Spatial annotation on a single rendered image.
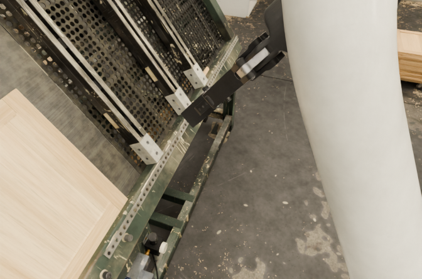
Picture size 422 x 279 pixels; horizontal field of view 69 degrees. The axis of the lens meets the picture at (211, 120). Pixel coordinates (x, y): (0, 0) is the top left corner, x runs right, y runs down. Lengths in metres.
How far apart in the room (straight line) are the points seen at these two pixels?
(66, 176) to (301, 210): 1.66
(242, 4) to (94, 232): 3.89
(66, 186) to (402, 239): 1.06
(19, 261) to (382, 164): 1.04
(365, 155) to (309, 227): 2.13
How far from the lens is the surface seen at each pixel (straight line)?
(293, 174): 2.53
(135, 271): 1.34
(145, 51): 1.46
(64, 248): 1.18
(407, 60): 3.61
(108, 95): 1.26
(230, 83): 0.37
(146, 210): 1.33
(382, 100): 0.17
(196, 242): 2.17
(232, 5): 4.66
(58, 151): 1.17
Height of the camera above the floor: 1.96
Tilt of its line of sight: 43 degrees down
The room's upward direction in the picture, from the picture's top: straight up
